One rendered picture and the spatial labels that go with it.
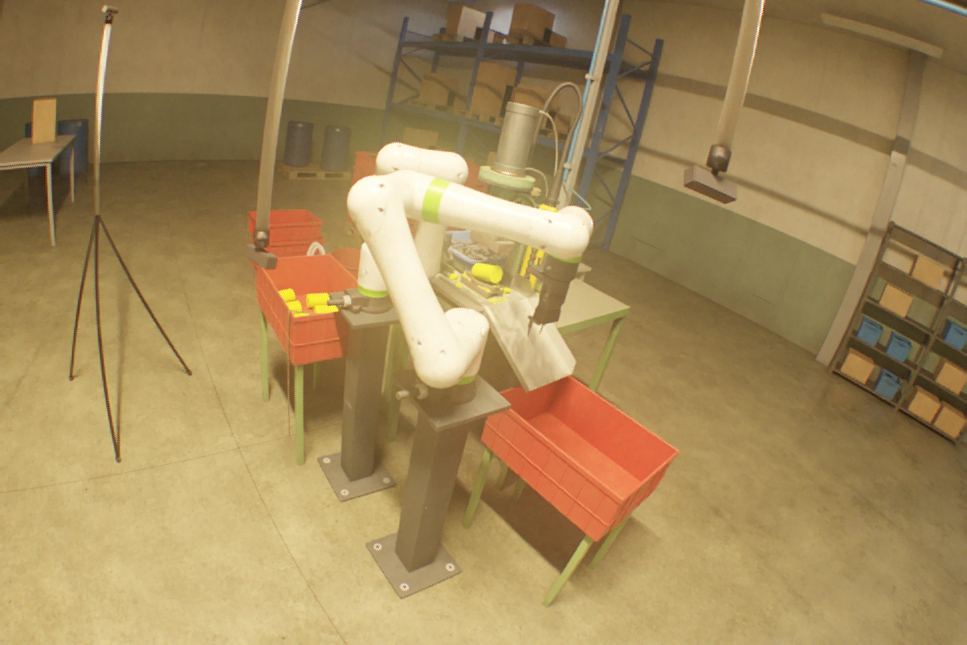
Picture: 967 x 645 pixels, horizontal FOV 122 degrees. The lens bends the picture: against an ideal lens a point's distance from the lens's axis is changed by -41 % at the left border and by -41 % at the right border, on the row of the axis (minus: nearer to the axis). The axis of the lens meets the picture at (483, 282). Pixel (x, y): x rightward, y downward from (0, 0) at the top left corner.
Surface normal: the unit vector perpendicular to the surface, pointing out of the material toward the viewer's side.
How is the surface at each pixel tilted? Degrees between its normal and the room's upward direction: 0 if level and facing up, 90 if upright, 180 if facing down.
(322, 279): 90
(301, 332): 90
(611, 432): 90
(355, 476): 90
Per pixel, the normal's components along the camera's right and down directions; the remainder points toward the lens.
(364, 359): 0.59, 0.41
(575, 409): -0.74, 0.09
